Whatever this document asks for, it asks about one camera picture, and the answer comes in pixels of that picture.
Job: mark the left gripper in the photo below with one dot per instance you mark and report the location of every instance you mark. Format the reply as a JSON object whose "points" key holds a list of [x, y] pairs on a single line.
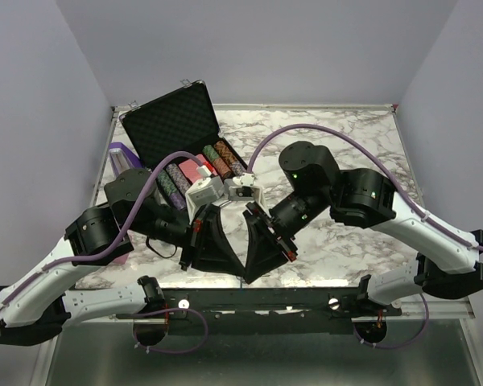
{"points": [[220, 252]]}

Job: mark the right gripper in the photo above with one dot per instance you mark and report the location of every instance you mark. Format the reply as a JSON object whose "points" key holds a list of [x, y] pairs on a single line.
{"points": [[266, 248]]}

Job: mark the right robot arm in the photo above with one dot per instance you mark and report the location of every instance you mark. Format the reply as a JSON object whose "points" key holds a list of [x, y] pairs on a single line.
{"points": [[362, 198]]}

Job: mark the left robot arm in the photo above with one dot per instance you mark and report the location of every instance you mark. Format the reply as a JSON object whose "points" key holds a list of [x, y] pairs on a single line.
{"points": [[42, 303]]}

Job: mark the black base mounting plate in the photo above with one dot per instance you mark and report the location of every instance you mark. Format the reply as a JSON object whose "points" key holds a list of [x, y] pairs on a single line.
{"points": [[264, 311]]}

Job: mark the pink playing card deck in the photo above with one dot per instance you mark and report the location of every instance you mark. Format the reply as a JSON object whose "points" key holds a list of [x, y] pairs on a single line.
{"points": [[190, 170]]}

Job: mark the pink box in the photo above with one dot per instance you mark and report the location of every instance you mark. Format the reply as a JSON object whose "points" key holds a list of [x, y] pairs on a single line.
{"points": [[120, 257]]}

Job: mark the purple metronome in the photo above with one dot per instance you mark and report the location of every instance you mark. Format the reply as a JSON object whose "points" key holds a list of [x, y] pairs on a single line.
{"points": [[122, 158]]}

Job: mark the black poker chip case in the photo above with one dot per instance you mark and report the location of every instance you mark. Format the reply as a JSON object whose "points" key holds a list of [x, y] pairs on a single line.
{"points": [[182, 120]]}

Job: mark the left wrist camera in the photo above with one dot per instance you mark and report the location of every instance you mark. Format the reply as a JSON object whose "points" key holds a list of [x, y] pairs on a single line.
{"points": [[202, 192]]}

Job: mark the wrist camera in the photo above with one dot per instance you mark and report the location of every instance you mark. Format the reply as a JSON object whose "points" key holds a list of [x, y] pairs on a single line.
{"points": [[202, 192], [245, 188]]}

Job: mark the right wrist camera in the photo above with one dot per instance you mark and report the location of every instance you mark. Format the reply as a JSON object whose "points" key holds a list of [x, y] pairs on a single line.
{"points": [[245, 188]]}

